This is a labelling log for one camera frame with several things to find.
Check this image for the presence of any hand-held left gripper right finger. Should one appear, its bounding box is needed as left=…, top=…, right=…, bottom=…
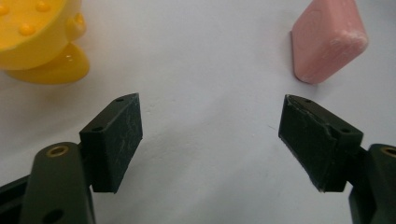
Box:
left=277, top=94, right=396, bottom=224

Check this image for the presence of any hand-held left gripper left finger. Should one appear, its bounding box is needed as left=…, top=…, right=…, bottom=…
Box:
left=19, top=92, right=144, bottom=224

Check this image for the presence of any pink soap bar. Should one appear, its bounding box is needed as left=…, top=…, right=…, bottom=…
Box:
left=290, top=0, right=370, bottom=85

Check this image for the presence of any yellow plastic toy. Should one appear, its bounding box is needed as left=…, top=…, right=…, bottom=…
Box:
left=0, top=0, right=91, bottom=85

